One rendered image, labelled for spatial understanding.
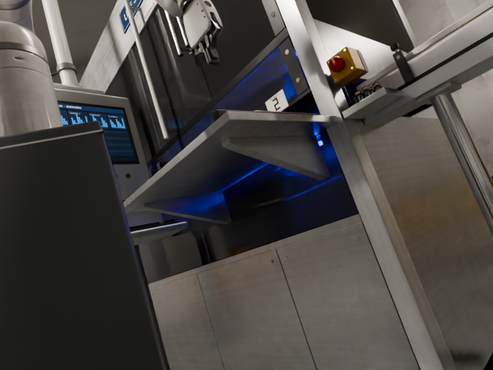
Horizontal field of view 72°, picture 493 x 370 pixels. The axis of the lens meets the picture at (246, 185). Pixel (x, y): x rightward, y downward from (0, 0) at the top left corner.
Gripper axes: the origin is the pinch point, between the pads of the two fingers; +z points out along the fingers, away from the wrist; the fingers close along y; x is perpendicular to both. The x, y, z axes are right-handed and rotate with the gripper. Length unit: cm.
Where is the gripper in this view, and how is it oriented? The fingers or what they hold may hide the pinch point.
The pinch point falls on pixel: (212, 56)
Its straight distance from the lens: 95.2
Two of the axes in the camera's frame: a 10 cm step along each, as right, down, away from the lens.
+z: 3.1, 9.3, -1.8
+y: -6.1, 3.4, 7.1
